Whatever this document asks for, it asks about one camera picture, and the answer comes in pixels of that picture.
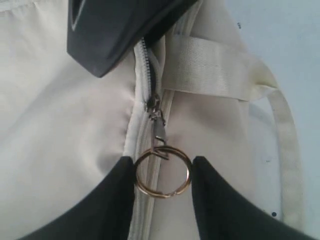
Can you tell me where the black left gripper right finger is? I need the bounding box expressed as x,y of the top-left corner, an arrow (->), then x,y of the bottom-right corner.
192,156 -> 310,240

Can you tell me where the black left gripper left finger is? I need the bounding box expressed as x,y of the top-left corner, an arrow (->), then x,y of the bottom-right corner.
23,156 -> 135,240

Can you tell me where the gold key ring zipper pull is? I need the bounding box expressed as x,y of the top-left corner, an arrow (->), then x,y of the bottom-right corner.
134,93 -> 191,199

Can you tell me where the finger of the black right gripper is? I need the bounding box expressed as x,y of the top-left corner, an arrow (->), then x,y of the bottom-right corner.
66,0 -> 196,78

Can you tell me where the cream fabric duffel bag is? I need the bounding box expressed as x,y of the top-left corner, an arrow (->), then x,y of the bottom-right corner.
0,0 -> 304,240

